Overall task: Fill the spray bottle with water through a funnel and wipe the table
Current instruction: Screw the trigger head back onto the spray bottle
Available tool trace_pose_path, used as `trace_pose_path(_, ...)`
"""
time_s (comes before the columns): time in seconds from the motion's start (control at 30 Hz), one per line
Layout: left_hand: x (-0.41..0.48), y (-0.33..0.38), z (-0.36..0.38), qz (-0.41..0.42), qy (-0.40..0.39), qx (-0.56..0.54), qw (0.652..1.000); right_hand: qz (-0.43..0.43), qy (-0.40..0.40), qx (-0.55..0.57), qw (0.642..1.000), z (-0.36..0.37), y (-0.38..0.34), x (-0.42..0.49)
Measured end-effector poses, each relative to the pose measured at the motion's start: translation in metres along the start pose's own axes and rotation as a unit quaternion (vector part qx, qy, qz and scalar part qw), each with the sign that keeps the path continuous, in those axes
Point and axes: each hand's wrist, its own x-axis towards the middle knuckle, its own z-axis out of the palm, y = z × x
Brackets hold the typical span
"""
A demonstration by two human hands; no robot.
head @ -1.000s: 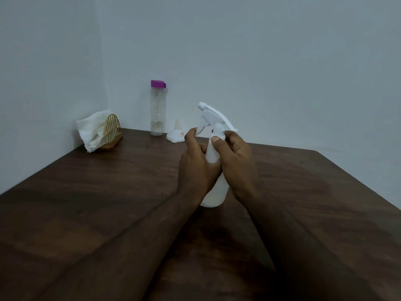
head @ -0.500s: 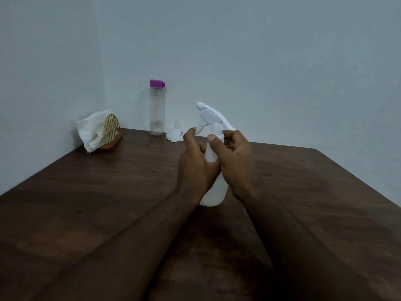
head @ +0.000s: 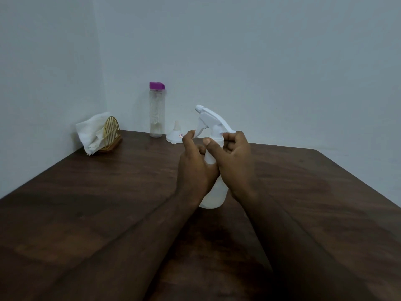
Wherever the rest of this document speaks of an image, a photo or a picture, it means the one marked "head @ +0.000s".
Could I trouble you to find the translucent plastic spray bottle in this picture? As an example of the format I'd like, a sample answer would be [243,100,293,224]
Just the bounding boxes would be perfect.
[199,136,229,210]

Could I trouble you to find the person's right forearm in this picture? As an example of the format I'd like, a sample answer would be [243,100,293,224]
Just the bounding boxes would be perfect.
[237,189,378,301]

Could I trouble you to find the person's left forearm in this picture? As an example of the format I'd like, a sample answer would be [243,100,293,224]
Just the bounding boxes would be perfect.
[39,192,201,301]

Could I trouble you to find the person's left hand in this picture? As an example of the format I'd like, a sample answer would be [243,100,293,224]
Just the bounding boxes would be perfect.
[175,130,220,208]

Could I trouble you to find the white trigger sprayer head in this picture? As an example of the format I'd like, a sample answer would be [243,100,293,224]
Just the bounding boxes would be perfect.
[195,105,236,145]

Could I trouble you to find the white paper napkins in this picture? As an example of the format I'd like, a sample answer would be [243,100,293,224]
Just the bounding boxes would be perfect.
[75,112,111,156]

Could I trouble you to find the small white funnel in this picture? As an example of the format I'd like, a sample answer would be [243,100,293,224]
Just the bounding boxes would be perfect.
[166,120,186,144]

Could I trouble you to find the person's right hand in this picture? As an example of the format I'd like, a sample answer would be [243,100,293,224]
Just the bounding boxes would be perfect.
[203,131,262,203]

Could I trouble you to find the gold wire napkin holder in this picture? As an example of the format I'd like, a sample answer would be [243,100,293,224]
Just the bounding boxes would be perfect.
[99,116,123,153]

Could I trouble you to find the clear bottle with purple cap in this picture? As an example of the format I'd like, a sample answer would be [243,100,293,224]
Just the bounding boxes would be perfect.
[149,81,165,138]

